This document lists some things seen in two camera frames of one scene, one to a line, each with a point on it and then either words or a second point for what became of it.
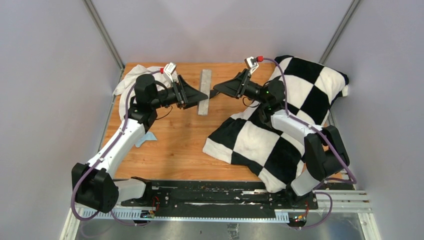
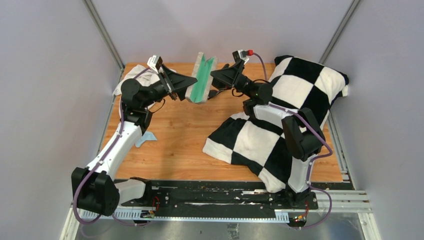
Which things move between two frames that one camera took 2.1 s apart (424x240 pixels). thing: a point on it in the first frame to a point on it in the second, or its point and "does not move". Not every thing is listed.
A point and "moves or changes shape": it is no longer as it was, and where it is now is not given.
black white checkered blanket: x=251 y=140 does not move
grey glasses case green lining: x=205 y=85 moves or changes shape
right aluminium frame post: x=347 y=18 does not move
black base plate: x=211 y=197 does not move
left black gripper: x=186 y=96 to x=168 y=85
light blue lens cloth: x=149 y=136 does not move
